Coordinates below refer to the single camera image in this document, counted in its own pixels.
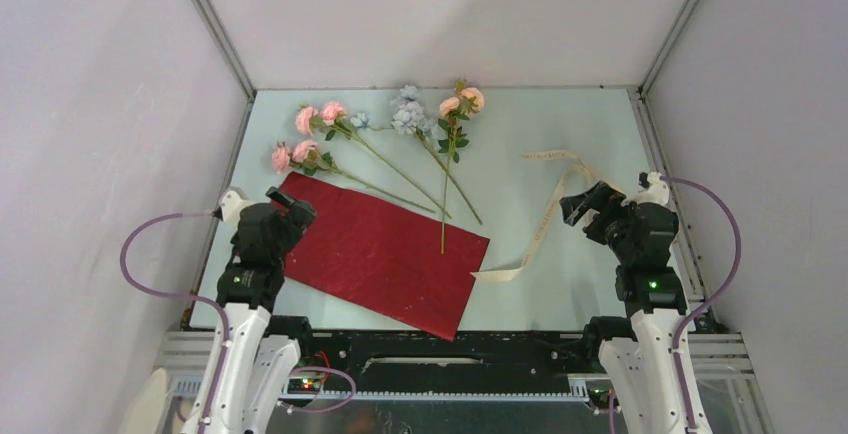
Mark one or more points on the blue flower stem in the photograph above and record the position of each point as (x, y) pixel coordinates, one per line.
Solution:
(410, 119)

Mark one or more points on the pink rose stem with blue bud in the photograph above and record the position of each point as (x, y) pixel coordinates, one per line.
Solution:
(333, 120)

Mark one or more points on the circuit board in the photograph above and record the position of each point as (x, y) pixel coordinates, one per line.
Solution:
(303, 386)
(598, 400)

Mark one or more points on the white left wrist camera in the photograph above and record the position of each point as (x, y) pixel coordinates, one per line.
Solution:
(231, 205)

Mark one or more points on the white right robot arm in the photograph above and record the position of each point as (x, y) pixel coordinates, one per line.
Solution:
(645, 353)

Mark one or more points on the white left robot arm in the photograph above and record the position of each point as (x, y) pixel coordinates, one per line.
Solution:
(248, 366)

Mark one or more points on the peach rose stem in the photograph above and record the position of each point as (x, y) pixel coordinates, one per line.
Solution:
(454, 113)

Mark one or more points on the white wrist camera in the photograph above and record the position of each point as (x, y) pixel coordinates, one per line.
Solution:
(655, 189)
(231, 205)

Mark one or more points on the left circuit board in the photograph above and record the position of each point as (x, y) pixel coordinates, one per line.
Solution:
(303, 386)

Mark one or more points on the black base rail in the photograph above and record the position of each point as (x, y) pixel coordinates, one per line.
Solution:
(499, 363)

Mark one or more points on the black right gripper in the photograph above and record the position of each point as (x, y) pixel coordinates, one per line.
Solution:
(600, 197)

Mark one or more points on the red wrapping paper sheet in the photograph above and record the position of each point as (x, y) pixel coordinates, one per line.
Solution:
(385, 258)

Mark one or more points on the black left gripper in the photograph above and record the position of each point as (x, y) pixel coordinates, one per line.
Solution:
(298, 216)

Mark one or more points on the cream ribbon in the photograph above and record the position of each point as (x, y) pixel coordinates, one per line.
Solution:
(575, 165)

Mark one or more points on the right circuit board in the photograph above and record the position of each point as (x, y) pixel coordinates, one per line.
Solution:
(598, 400)

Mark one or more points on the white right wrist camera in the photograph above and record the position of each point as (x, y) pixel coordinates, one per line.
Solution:
(655, 189)

